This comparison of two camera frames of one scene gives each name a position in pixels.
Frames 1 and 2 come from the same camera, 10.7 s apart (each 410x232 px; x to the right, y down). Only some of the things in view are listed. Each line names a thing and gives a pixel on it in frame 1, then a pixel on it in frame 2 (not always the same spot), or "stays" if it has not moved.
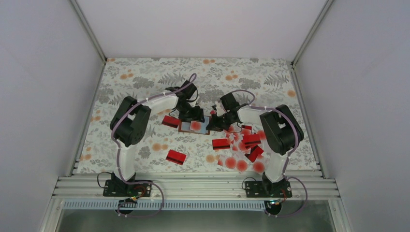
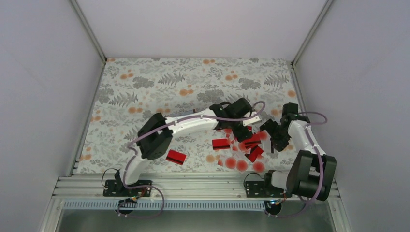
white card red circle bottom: [242, 165] stays
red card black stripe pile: [251, 140] stays
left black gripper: [195, 116] to [242, 135]
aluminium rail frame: [92, 188] stays
